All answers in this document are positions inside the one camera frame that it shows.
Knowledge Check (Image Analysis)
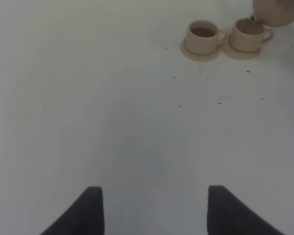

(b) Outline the beige teacup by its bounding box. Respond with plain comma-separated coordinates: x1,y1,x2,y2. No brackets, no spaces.
185,20,229,55
229,18,274,53

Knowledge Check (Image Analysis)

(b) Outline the beige left cup saucer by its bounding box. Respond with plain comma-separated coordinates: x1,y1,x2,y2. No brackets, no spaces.
180,39,221,62

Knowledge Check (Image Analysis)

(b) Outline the beige ceramic teapot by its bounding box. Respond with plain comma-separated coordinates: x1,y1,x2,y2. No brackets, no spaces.
251,0,294,27

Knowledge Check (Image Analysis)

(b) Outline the beige cup saucer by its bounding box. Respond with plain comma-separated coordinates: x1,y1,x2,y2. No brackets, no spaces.
180,39,221,62
221,37,261,60

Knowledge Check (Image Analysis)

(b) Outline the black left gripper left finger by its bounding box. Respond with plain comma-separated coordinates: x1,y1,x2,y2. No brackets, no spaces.
42,187,104,235

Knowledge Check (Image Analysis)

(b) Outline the beige right teacup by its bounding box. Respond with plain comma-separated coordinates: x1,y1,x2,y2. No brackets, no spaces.
229,18,274,53

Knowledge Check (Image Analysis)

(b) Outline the beige left teacup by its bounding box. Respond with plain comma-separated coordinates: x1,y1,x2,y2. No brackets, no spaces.
185,20,229,55

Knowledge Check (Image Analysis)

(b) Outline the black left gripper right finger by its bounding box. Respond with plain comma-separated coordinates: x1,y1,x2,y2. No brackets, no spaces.
207,186,282,235

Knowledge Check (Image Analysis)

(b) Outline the beige right cup saucer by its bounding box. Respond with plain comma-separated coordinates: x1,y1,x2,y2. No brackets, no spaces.
221,37,261,60

